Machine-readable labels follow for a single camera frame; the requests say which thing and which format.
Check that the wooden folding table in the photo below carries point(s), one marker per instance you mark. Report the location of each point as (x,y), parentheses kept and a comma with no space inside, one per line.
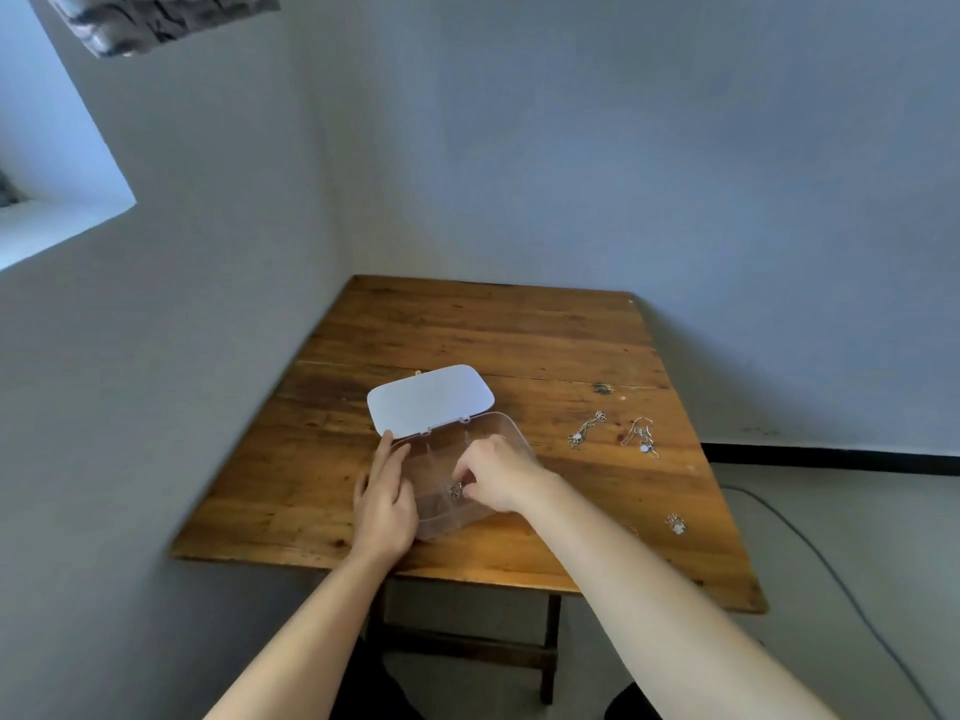
(487,329)

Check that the person's black trousers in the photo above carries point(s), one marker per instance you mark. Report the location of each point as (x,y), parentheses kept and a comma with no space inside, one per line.
(390,697)

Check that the clear plastic box white lid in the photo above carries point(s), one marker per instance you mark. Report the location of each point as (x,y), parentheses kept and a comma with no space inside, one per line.
(427,397)

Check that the person's right forearm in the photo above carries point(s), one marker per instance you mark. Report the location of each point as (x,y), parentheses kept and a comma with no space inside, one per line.
(660,607)

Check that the person's right hand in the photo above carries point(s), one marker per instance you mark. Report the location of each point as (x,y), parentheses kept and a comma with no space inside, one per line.
(502,472)

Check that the person's left forearm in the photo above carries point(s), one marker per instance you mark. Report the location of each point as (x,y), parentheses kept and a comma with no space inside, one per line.
(300,652)

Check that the beige patterned curtain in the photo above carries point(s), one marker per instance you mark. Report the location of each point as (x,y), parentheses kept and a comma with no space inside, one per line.
(150,22)

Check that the person's left hand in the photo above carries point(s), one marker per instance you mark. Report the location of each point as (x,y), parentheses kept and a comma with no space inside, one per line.
(386,509)

